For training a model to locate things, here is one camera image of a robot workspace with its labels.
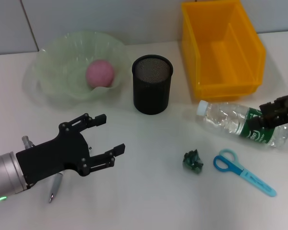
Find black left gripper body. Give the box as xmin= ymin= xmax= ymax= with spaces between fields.
xmin=15 ymin=122 xmax=93 ymax=186

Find clear green-label water bottle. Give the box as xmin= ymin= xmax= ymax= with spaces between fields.
xmin=196 ymin=100 xmax=288 ymax=149

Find pink peach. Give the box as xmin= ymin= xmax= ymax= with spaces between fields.
xmin=85 ymin=59 xmax=116 ymax=87

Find green plastic wrapper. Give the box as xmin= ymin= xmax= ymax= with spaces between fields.
xmin=182 ymin=149 xmax=204 ymax=175

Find silver ballpoint pen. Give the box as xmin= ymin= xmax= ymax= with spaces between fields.
xmin=48 ymin=171 xmax=64 ymax=204

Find blue scissors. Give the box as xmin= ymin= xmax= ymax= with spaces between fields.
xmin=213 ymin=148 xmax=277 ymax=197

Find black mesh pen holder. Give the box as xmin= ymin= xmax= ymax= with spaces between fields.
xmin=131 ymin=55 xmax=174 ymax=115

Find translucent green fruit plate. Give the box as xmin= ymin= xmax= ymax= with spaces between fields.
xmin=24 ymin=31 xmax=130 ymax=106

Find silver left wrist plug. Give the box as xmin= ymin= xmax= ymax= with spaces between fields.
xmin=21 ymin=135 xmax=36 ymax=148

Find yellow plastic bin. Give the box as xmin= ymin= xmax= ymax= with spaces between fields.
xmin=181 ymin=0 xmax=266 ymax=101

